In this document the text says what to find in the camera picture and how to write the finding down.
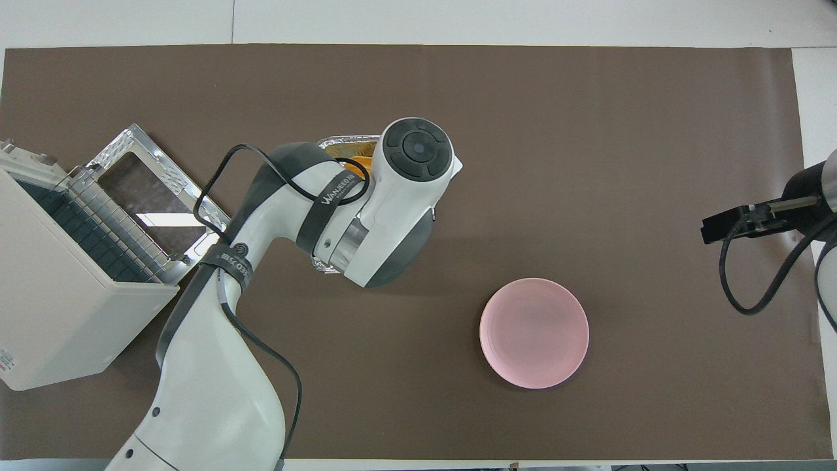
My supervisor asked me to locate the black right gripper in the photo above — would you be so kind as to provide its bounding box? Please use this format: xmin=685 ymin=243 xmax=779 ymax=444
xmin=702 ymin=162 xmax=832 ymax=245

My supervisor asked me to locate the golden ridged bread loaf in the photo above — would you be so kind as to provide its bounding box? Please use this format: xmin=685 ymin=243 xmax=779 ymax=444
xmin=339 ymin=147 xmax=375 ymax=183

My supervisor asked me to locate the aluminium foil tray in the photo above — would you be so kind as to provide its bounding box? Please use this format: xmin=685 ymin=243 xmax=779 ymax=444
xmin=311 ymin=134 xmax=383 ymax=274

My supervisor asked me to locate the glass oven door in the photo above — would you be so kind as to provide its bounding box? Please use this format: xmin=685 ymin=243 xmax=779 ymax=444
xmin=85 ymin=124 xmax=237 ymax=285

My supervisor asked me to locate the cream toaster oven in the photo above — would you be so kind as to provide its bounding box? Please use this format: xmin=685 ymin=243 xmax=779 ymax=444
xmin=0 ymin=139 xmax=180 ymax=392

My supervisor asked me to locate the pink round plate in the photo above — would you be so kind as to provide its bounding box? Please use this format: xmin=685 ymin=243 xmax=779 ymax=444
xmin=479 ymin=278 xmax=590 ymax=390

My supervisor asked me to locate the brown table mat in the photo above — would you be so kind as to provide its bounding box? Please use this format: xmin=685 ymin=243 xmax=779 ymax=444
xmin=0 ymin=44 xmax=834 ymax=461

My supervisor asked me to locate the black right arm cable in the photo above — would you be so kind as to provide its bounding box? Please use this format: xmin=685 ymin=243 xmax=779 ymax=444
xmin=719 ymin=213 xmax=837 ymax=316

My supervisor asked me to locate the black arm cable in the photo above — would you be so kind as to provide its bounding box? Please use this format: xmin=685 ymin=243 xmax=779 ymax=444
xmin=193 ymin=144 xmax=371 ymax=471
xmin=719 ymin=213 xmax=837 ymax=316

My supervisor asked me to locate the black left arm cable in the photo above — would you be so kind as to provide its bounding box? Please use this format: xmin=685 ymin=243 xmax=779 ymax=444
xmin=193 ymin=144 xmax=371 ymax=471

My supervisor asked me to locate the metal oven wire rack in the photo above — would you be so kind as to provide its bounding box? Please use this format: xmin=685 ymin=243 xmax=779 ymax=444
xmin=65 ymin=167 xmax=185 ymax=283

